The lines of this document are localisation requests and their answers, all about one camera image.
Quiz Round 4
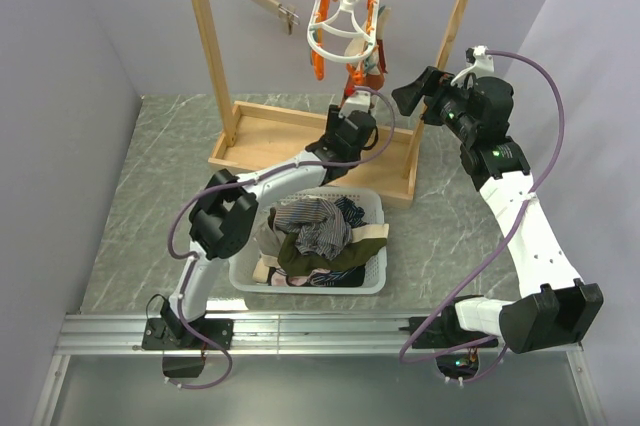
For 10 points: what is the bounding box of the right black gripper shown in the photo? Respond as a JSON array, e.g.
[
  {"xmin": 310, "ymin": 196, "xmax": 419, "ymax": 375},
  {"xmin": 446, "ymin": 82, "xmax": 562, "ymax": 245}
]
[{"xmin": 392, "ymin": 66, "xmax": 478, "ymax": 143}]

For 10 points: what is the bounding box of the orange white underwear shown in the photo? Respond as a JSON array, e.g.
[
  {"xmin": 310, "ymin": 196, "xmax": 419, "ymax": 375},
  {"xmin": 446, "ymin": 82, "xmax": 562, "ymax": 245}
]
[{"xmin": 340, "ymin": 6, "xmax": 391, "ymax": 106}]

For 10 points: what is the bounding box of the white round clip hanger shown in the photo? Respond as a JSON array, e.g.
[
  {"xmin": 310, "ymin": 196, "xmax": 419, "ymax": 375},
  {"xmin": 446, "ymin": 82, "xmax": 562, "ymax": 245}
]
[{"xmin": 306, "ymin": 0, "xmax": 384, "ymax": 81}]

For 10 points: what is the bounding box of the grey striped underwear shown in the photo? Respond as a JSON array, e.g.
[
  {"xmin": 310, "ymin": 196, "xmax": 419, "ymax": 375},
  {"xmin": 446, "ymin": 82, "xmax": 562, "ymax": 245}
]
[{"xmin": 273, "ymin": 197, "xmax": 352, "ymax": 259}]

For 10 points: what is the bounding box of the beige underwear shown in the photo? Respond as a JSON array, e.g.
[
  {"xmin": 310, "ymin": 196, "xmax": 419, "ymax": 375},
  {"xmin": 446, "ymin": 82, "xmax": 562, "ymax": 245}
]
[{"xmin": 254, "ymin": 221, "xmax": 287, "ymax": 258}]

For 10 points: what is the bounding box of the olive green underwear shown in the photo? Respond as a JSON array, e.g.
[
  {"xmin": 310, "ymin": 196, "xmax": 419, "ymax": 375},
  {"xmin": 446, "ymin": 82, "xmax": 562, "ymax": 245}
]
[{"xmin": 277, "ymin": 223, "xmax": 390, "ymax": 276}]

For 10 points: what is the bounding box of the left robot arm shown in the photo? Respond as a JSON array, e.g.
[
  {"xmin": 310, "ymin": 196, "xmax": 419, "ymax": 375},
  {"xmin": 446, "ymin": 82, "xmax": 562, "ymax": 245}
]
[{"xmin": 161, "ymin": 106, "xmax": 377, "ymax": 348}]

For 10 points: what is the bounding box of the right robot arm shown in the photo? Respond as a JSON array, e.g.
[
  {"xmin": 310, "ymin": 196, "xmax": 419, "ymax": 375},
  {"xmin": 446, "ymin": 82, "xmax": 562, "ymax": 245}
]
[{"xmin": 392, "ymin": 67, "xmax": 604, "ymax": 354}]

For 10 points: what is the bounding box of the pink underwear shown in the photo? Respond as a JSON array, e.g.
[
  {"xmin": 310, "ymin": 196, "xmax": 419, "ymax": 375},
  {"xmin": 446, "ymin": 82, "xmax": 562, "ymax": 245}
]
[{"xmin": 252, "ymin": 257, "xmax": 330, "ymax": 287}]

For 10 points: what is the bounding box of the wooden clothes rack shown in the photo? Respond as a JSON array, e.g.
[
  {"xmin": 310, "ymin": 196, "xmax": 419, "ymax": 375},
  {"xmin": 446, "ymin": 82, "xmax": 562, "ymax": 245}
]
[{"xmin": 178, "ymin": 0, "xmax": 479, "ymax": 210}]

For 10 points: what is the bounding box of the white plastic laundry basket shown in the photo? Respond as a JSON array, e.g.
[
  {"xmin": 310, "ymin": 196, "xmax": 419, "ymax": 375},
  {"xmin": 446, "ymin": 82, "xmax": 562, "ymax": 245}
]
[{"xmin": 229, "ymin": 186, "xmax": 389, "ymax": 295}]

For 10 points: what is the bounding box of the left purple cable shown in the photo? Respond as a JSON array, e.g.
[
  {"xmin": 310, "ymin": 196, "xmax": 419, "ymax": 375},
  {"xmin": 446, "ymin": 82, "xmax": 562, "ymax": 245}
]
[{"xmin": 167, "ymin": 85, "xmax": 396, "ymax": 389}]

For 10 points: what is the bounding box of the purple cable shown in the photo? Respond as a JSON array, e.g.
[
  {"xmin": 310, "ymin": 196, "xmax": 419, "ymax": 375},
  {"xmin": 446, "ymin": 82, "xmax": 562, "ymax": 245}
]
[
  {"xmin": 167, "ymin": 85, "xmax": 396, "ymax": 389},
  {"xmin": 398, "ymin": 48, "xmax": 566, "ymax": 385}
]

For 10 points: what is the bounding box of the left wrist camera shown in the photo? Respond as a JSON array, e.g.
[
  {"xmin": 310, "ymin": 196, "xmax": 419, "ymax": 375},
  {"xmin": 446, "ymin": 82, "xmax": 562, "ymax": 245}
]
[{"xmin": 339, "ymin": 86, "xmax": 375, "ymax": 118}]

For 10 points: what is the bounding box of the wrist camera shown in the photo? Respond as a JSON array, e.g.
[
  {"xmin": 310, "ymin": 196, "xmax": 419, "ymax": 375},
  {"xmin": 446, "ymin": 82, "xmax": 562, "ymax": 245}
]
[
  {"xmin": 451, "ymin": 45, "xmax": 495, "ymax": 87},
  {"xmin": 339, "ymin": 86, "xmax": 375, "ymax": 118}
]

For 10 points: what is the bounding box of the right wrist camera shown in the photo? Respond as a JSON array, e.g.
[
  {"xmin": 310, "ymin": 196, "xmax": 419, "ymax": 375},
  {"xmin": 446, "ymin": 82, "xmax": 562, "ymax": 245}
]
[{"xmin": 451, "ymin": 45, "xmax": 495, "ymax": 87}]

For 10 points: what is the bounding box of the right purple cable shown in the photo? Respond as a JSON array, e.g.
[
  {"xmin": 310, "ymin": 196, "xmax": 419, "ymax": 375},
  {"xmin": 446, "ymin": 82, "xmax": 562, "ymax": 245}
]
[{"xmin": 398, "ymin": 48, "xmax": 566, "ymax": 385}]

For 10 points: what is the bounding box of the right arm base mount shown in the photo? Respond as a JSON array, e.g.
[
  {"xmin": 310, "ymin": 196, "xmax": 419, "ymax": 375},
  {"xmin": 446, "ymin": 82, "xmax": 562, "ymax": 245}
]
[{"xmin": 410, "ymin": 313, "xmax": 499, "ymax": 381}]

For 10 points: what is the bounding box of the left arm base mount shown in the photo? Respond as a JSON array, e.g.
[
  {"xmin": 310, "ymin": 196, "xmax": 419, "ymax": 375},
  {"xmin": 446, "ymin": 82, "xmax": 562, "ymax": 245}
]
[{"xmin": 141, "ymin": 317, "xmax": 234, "ymax": 380}]

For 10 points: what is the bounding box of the aluminium rail frame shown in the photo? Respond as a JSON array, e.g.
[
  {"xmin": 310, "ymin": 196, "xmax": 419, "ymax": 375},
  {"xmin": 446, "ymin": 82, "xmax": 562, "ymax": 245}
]
[{"xmin": 29, "ymin": 95, "xmax": 606, "ymax": 426}]

